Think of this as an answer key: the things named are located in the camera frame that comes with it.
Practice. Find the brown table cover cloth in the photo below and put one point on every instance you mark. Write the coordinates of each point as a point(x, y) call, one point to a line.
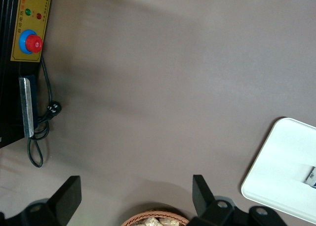
point(172, 87)

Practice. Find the black tissue pack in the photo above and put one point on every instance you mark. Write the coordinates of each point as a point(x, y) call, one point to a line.
point(312, 177)

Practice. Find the clear wrapped rice cracker pack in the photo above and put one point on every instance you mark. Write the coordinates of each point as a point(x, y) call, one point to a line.
point(170, 222)
point(148, 222)

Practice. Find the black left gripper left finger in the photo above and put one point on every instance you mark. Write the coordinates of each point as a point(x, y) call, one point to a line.
point(66, 201)

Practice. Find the black appliance with yellow panel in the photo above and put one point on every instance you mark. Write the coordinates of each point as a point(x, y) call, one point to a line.
point(7, 62)

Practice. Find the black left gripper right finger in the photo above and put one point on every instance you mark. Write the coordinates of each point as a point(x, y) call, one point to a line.
point(205, 203)

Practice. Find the round wicker basket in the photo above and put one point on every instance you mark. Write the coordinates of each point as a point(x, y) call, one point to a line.
point(129, 219)

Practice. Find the cream plastic serving tray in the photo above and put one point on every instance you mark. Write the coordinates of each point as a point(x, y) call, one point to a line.
point(279, 161)

